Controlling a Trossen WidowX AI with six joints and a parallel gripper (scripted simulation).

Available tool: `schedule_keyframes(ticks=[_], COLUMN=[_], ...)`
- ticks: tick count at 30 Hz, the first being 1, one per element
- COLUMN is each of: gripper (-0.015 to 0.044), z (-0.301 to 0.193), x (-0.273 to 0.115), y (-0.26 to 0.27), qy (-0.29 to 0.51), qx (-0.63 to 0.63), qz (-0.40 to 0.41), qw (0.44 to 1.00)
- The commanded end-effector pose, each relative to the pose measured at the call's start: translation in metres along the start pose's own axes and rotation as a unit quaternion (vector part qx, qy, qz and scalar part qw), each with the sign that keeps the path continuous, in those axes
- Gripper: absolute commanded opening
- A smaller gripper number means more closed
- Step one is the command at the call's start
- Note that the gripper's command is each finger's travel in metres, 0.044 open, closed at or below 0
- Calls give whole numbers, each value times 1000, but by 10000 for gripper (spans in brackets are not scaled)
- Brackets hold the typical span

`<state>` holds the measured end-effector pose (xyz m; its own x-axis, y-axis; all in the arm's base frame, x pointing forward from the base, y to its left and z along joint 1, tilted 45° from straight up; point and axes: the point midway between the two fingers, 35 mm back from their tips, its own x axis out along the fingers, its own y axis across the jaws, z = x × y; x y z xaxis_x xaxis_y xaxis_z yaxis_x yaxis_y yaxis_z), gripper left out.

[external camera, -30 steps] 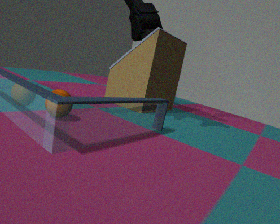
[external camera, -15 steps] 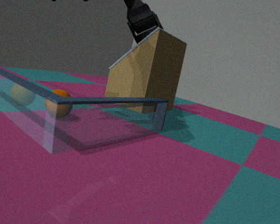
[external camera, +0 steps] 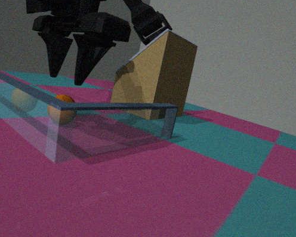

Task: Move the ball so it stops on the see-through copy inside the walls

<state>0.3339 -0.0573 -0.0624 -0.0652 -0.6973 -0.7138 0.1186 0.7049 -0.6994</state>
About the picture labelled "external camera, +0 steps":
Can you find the clear low corner walls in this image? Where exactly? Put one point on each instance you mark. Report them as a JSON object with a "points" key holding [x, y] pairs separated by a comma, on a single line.
{"points": [[73, 134]]}

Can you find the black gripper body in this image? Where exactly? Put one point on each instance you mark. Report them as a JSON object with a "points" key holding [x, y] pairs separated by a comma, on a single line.
{"points": [[93, 23]]}

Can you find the orange ball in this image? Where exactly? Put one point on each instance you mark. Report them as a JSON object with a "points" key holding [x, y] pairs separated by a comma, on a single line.
{"points": [[65, 98]]}

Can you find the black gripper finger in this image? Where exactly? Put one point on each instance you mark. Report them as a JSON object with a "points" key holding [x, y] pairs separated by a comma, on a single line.
{"points": [[90, 51], [57, 48]]}

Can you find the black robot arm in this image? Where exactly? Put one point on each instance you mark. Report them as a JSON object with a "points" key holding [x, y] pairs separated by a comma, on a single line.
{"points": [[144, 18]]}

